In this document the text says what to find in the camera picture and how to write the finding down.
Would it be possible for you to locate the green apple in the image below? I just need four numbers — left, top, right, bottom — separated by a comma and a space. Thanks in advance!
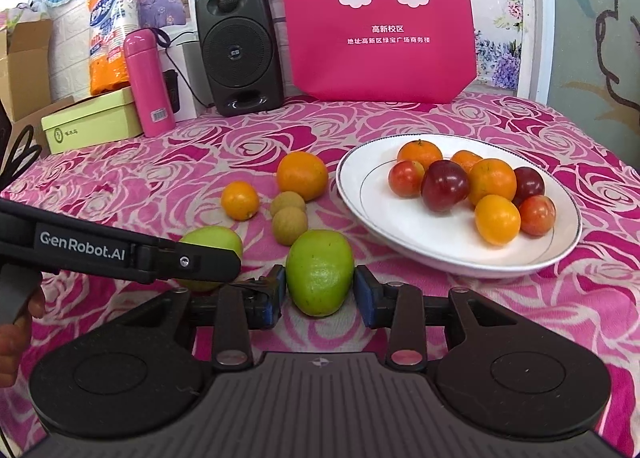
177, 226, 243, 292
285, 229, 355, 318

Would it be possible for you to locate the brown longan fruit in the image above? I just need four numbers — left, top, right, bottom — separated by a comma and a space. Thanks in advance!
271, 207, 308, 247
270, 191, 306, 216

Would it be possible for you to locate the small orange kumquat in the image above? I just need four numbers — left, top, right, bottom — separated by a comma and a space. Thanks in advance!
221, 181, 260, 222

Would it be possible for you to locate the dark red apple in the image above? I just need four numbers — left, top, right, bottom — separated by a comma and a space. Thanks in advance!
421, 160, 470, 213

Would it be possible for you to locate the small red apple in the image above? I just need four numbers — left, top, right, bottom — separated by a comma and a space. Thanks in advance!
387, 160, 425, 199

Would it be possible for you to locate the large orange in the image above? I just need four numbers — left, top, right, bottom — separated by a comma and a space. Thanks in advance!
469, 159, 516, 207
277, 151, 329, 202

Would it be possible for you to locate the red orange apple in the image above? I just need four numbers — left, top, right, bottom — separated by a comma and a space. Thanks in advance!
518, 195, 556, 237

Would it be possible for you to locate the small yellow orange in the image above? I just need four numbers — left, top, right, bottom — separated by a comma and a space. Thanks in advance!
474, 195, 521, 247

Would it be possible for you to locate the person's left hand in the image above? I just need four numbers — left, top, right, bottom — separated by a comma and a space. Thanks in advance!
0, 288, 46, 389

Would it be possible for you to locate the white ceramic plate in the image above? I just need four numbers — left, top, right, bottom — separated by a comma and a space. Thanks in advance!
335, 133, 584, 279

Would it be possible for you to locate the light green box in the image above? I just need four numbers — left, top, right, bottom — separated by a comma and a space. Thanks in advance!
41, 87, 142, 153

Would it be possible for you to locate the pink rose tablecloth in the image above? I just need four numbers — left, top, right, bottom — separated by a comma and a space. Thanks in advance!
1, 92, 639, 456

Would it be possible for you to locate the mandarin with green stem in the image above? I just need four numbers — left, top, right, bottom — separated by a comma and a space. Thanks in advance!
396, 139, 442, 171

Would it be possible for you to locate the large orange on plate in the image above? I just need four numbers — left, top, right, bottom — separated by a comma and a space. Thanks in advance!
469, 159, 516, 207

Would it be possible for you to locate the small mandarin behind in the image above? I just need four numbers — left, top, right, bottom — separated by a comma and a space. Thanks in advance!
450, 150, 483, 174

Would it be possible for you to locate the dark red plum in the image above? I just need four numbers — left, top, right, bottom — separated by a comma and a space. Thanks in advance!
512, 166, 546, 207

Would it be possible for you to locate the cardboard box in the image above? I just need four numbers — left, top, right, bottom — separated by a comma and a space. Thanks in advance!
1, 19, 74, 166

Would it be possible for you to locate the white box behind bottle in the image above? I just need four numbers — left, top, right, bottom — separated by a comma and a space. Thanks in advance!
158, 31, 207, 122

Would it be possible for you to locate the pink thermos bottle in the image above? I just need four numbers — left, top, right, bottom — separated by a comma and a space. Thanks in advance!
124, 28, 175, 137

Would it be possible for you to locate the black speaker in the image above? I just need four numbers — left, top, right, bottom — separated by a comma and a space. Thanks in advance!
195, 0, 284, 117

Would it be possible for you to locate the orange white snack bag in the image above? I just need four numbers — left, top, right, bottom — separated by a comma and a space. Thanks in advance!
88, 0, 139, 96

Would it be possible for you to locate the pink tote bag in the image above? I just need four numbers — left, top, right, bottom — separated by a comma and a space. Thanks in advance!
284, 0, 476, 103

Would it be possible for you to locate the black cable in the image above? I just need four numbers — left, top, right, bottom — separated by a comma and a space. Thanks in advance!
150, 26, 216, 111

